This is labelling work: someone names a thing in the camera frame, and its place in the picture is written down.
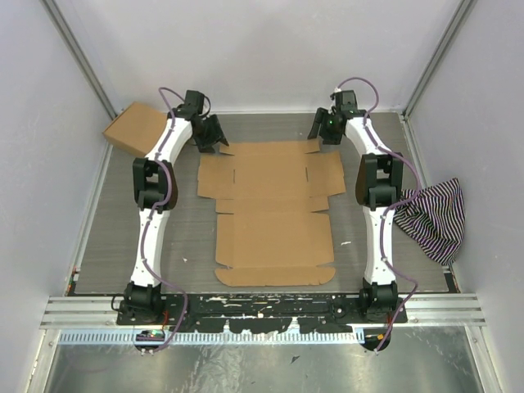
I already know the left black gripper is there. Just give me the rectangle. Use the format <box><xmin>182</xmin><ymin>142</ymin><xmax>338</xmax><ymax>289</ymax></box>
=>
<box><xmin>192</xmin><ymin>114</ymin><xmax>228</xmax><ymax>154</ymax></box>

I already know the cardboard box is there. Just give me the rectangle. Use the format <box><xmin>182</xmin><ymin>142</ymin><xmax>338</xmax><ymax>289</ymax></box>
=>
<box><xmin>197</xmin><ymin>139</ymin><xmax>346</xmax><ymax>287</ymax></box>
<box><xmin>102</xmin><ymin>102</ymin><xmax>167</xmax><ymax>158</ymax></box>

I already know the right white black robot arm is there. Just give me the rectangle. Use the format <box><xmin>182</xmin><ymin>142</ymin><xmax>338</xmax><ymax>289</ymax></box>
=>
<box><xmin>308</xmin><ymin>107</ymin><xmax>404</xmax><ymax>323</ymax></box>

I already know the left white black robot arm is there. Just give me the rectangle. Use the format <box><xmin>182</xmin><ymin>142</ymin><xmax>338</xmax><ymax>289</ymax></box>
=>
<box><xmin>119</xmin><ymin>106</ymin><xmax>228</xmax><ymax>325</ymax></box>

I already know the folded closed cardboard box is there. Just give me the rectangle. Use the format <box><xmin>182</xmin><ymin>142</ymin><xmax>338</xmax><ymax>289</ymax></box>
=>
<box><xmin>102</xmin><ymin>102</ymin><xmax>167</xmax><ymax>158</ymax></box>

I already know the purple striped cloth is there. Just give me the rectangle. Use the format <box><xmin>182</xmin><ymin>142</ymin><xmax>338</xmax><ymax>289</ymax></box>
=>
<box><xmin>394</xmin><ymin>178</ymin><xmax>466</xmax><ymax>266</ymax></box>

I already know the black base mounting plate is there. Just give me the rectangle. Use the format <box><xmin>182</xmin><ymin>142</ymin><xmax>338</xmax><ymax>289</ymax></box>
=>
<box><xmin>111</xmin><ymin>292</ymin><xmax>395</xmax><ymax>334</ymax></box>

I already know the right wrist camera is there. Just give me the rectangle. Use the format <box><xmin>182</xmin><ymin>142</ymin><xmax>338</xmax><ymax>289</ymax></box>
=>
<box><xmin>331</xmin><ymin>90</ymin><xmax>359</xmax><ymax>114</ymax></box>

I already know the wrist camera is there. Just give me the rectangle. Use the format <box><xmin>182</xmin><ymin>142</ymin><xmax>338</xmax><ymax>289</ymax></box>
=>
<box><xmin>184</xmin><ymin>89</ymin><xmax>205</xmax><ymax>115</ymax></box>
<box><xmin>331</xmin><ymin>90</ymin><xmax>359</xmax><ymax>114</ymax></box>

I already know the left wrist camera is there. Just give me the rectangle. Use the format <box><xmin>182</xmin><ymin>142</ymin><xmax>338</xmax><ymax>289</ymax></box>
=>
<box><xmin>184</xmin><ymin>89</ymin><xmax>205</xmax><ymax>115</ymax></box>

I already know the right aluminium frame post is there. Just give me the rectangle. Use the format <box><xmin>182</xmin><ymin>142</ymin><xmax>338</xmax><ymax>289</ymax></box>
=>
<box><xmin>401</xmin><ymin>0</ymin><xmax>477</xmax><ymax>121</ymax></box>

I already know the aluminium frame post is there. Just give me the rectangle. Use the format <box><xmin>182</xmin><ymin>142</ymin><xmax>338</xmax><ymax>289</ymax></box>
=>
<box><xmin>40</xmin><ymin>0</ymin><xmax>118</xmax><ymax>120</ymax></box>
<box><xmin>401</xmin><ymin>0</ymin><xmax>477</xmax><ymax>121</ymax></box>

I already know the perforated cable duct strip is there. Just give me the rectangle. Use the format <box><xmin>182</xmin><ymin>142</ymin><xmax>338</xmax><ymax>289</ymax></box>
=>
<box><xmin>58</xmin><ymin>329</ymin><xmax>364</xmax><ymax>346</ymax></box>

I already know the left aluminium frame post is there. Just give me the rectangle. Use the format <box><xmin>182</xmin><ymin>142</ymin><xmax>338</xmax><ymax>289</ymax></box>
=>
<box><xmin>40</xmin><ymin>0</ymin><xmax>118</xmax><ymax>120</ymax></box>

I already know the aluminium rail front beam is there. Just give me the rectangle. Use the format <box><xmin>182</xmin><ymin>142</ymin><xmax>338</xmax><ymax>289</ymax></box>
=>
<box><xmin>41</xmin><ymin>293</ymin><xmax>486</xmax><ymax>328</ymax></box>

